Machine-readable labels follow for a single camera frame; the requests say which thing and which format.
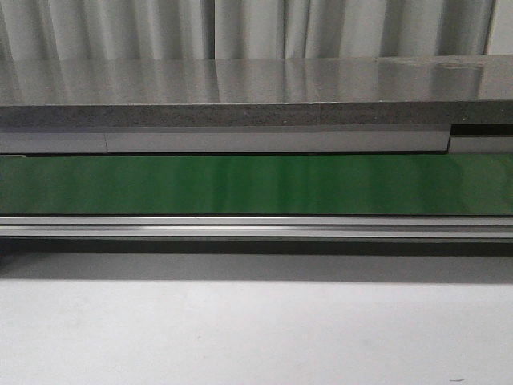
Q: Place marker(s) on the green conveyor belt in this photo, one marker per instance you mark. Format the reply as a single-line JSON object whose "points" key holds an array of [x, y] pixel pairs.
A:
{"points": [[461, 184]]}

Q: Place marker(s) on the grey cabinet front panel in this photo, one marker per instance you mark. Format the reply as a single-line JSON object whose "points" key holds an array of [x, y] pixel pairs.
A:
{"points": [[452, 138]]}

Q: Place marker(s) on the grey granite counter slab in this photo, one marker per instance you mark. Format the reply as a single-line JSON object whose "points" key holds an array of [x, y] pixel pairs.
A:
{"points": [[257, 92]]}

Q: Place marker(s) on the white pleated curtain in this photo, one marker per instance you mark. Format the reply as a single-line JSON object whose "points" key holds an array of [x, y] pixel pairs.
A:
{"points": [[252, 29]]}

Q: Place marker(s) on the aluminium conveyor frame rail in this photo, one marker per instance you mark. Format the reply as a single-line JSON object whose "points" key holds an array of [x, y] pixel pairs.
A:
{"points": [[460, 228]]}

